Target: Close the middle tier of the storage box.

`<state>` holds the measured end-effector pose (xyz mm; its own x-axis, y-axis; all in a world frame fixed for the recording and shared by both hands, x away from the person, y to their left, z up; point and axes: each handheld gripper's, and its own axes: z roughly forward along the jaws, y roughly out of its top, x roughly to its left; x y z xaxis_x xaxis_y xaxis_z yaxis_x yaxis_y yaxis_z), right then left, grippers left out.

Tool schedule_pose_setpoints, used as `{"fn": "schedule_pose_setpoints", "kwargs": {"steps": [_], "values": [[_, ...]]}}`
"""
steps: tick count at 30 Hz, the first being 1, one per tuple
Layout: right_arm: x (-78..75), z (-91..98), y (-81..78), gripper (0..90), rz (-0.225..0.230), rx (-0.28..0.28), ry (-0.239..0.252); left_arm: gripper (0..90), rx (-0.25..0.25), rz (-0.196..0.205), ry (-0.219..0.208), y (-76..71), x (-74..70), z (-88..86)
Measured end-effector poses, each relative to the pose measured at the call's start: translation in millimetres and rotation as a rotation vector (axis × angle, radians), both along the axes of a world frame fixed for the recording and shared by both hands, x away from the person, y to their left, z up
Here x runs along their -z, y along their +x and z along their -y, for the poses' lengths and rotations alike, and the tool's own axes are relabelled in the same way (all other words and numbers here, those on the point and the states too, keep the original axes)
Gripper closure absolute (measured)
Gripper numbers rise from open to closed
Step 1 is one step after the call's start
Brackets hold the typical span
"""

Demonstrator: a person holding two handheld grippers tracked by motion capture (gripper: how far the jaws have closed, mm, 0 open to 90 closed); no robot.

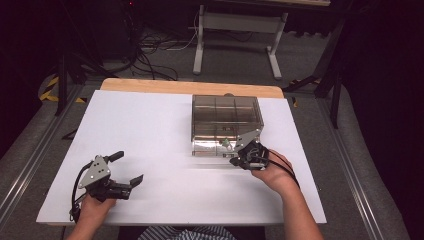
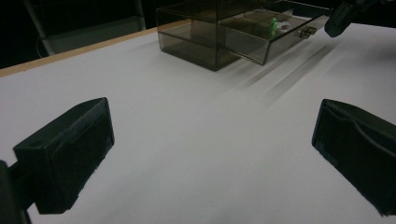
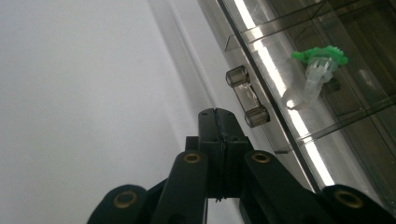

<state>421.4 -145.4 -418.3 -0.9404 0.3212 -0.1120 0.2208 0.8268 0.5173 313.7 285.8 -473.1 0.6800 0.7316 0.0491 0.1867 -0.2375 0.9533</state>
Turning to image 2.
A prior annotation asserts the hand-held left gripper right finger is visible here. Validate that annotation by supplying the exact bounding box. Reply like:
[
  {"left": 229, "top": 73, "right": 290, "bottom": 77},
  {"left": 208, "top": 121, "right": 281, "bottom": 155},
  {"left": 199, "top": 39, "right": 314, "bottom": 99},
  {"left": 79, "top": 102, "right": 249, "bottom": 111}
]
[{"left": 311, "top": 98, "right": 396, "bottom": 217}]

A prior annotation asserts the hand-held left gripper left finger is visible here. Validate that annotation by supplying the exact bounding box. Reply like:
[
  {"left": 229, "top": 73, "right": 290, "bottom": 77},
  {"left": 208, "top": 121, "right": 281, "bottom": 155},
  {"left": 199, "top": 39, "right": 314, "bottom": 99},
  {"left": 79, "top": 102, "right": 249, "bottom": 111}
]
[{"left": 13, "top": 97, "right": 115, "bottom": 215}]

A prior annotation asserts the small green white plastic piece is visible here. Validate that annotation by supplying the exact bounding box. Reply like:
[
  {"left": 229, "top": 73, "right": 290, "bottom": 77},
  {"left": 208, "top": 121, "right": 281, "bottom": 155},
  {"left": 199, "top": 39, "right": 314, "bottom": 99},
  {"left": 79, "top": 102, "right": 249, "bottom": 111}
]
[{"left": 269, "top": 17, "right": 290, "bottom": 35}]

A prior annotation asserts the smoked clear plastic drawer box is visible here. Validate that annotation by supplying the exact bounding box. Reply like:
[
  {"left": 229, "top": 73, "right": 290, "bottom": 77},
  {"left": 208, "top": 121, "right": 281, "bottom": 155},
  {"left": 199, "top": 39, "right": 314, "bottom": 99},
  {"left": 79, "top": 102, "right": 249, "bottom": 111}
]
[{"left": 155, "top": 0, "right": 300, "bottom": 72}]

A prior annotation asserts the white board sheet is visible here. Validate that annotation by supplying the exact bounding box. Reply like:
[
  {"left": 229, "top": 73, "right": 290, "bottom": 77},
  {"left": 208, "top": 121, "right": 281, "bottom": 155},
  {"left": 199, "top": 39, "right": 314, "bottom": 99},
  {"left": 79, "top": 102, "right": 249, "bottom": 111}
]
[{"left": 0, "top": 22, "right": 396, "bottom": 224}]

